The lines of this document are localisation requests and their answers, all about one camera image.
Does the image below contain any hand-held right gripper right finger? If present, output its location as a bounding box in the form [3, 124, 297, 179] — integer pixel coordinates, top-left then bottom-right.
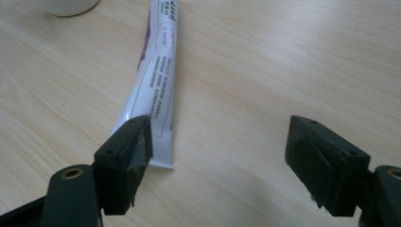
[284, 114, 372, 218]

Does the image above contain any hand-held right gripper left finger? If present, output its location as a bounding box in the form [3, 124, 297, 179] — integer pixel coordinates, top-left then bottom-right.
[94, 114, 154, 217]

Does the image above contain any white toothpaste tube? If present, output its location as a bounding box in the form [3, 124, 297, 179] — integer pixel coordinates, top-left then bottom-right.
[110, 0, 181, 170]

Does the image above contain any white cup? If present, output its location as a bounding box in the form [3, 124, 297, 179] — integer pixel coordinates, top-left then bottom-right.
[41, 0, 100, 18]

